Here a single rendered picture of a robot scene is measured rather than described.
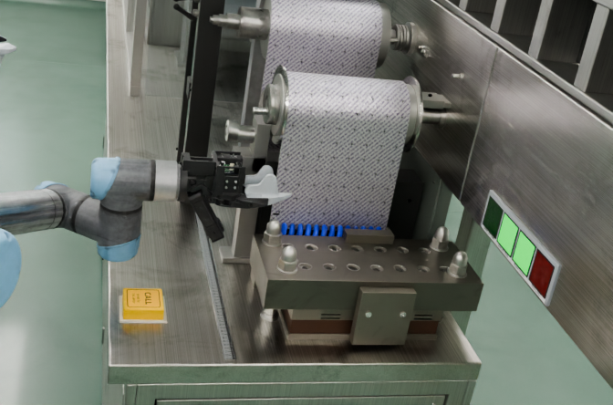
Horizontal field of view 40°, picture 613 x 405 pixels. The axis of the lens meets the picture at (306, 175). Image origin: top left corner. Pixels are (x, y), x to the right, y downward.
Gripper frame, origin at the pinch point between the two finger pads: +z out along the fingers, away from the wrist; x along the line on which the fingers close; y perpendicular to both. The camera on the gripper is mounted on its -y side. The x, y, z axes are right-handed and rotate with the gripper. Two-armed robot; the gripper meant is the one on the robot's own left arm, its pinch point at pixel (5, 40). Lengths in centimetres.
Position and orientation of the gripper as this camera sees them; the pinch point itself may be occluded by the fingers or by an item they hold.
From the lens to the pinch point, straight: 185.7
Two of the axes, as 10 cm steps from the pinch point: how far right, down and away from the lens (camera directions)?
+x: 6.7, 5.0, -5.4
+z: 7.0, -1.9, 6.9
